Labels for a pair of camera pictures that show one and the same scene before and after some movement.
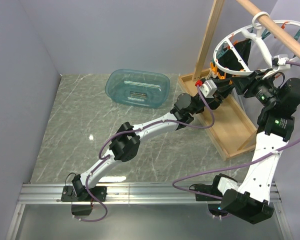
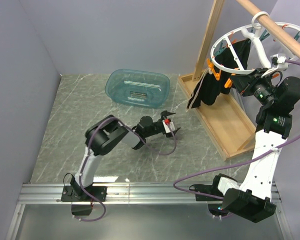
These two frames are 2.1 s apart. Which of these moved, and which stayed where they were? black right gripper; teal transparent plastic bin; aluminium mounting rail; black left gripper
Moved: black left gripper
Stayed: aluminium mounting rail; teal transparent plastic bin; black right gripper
